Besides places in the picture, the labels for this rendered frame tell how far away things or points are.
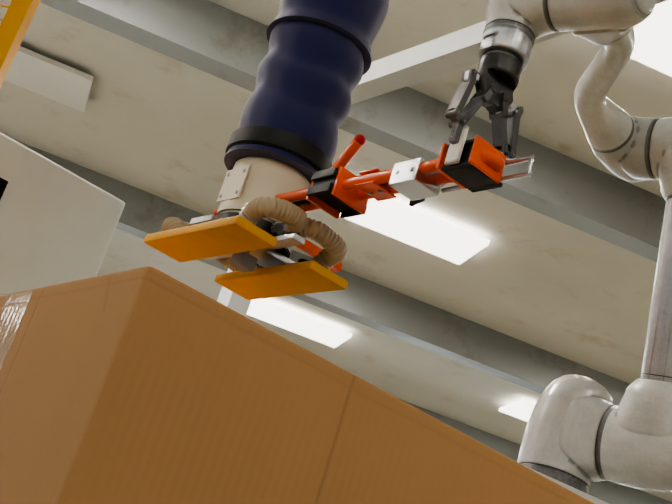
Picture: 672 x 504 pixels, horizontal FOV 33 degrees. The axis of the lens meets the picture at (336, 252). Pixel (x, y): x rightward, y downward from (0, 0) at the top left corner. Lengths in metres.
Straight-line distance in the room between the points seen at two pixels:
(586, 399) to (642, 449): 0.17
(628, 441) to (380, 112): 5.09
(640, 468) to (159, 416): 1.68
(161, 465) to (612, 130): 1.78
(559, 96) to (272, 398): 6.32
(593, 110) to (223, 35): 4.98
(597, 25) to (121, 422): 1.43
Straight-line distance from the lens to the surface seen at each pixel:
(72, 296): 0.82
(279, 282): 2.35
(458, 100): 1.93
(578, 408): 2.39
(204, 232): 2.22
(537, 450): 2.39
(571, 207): 7.54
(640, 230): 7.75
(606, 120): 2.38
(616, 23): 1.99
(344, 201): 2.13
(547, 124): 7.35
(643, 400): 2.33
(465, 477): 0.90
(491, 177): 1.89
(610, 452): 2.34
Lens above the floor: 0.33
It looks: 21 degrees up
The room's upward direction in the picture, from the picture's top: 18 degrees clockwise
